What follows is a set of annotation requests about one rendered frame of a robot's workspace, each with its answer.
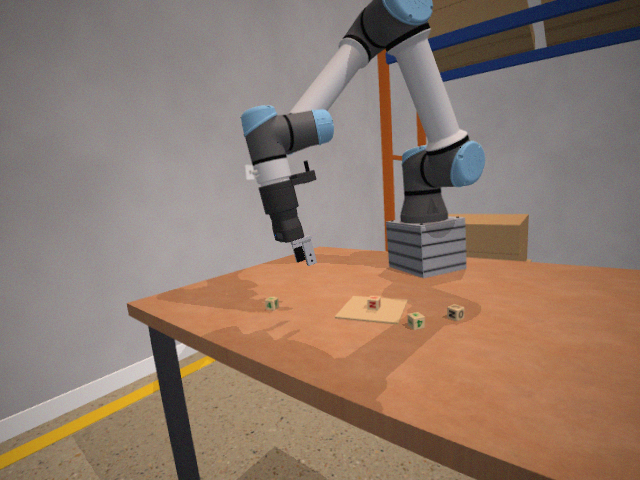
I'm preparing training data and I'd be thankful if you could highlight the tan square mat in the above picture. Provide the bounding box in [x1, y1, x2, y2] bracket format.
[335, 296, 408, 324]

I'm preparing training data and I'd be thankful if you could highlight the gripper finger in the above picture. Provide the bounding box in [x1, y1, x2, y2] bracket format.
[291, 235, 317, 266]
[292, 243, 305, 263]

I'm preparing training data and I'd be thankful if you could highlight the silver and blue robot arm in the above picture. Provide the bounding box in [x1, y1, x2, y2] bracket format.
[241, 0, 485, 223]

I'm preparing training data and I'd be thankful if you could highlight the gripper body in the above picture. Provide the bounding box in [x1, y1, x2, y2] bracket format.
[252, 158, 317, 243]

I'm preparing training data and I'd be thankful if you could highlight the beige letter block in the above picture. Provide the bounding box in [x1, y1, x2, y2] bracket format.
[367, 296, 381, 310]
[447, 304, 465, 321]
[407, 312, 425, 330]
[265, 297, 279, 310]

